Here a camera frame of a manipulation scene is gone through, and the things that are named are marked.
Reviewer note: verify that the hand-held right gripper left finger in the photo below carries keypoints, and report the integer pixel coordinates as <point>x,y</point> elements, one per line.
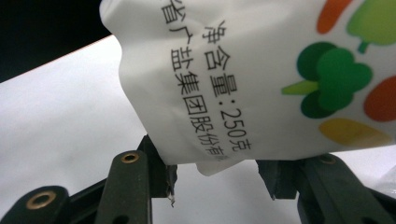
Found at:
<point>158,177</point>

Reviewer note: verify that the white bag with vegetable print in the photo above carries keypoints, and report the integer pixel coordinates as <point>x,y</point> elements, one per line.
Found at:
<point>264,71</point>

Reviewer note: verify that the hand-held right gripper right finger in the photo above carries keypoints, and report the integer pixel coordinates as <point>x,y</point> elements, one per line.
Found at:
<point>280,179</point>

